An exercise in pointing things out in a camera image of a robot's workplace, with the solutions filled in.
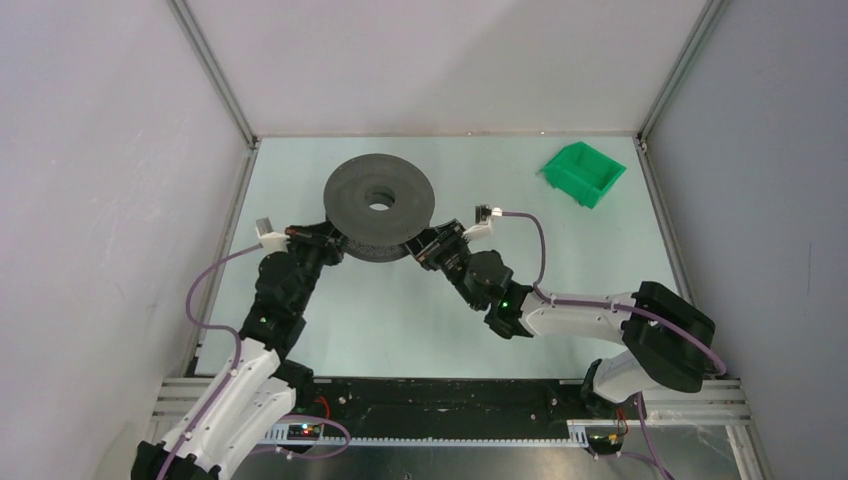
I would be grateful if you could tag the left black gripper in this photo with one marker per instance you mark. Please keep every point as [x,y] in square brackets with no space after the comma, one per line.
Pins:
[320,236]

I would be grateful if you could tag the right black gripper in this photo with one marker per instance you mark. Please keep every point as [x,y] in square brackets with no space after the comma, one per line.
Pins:
[431,244]

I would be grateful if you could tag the black cable spool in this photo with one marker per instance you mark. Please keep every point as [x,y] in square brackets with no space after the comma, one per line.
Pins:
[378,202]

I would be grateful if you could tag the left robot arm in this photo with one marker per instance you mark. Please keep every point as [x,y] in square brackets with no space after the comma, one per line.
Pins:
[258,384]

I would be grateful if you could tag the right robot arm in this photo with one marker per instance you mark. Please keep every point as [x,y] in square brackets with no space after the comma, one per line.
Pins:
[667,340]

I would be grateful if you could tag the green plastic bin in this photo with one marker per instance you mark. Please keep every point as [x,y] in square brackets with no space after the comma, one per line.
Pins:
[583,173]

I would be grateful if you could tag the left circuit board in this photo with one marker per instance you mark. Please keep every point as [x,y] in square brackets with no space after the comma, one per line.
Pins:
[304,432]

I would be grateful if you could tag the circuit board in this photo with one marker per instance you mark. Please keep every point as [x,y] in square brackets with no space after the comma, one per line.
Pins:
[605,445]
[304,432]

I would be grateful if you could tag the right circuit board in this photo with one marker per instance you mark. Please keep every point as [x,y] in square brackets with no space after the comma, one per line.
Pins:
[605,445]

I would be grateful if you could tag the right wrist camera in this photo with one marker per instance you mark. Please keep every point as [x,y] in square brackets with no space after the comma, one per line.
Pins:
[483,226]

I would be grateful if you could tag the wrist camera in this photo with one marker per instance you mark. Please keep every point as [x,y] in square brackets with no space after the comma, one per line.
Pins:
[271,241]
[483,226]

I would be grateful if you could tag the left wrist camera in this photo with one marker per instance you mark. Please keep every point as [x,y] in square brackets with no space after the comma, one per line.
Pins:
[271,241]

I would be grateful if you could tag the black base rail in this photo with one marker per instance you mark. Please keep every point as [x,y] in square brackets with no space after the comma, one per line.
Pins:
[458,409]

